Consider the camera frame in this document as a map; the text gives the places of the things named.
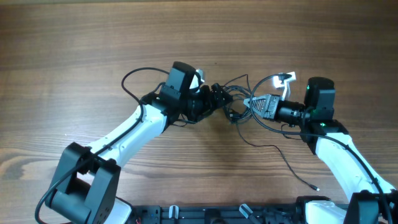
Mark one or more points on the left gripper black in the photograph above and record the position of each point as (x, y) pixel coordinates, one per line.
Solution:
(209, 106)

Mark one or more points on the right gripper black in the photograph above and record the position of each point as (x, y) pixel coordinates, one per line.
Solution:
(273, 106)

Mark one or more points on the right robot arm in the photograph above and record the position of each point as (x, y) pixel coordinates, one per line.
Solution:
(370, 197)

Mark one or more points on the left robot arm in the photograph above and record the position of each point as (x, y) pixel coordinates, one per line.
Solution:
(84, 185)

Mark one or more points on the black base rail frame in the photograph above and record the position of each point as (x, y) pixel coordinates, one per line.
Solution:
(174, 214)

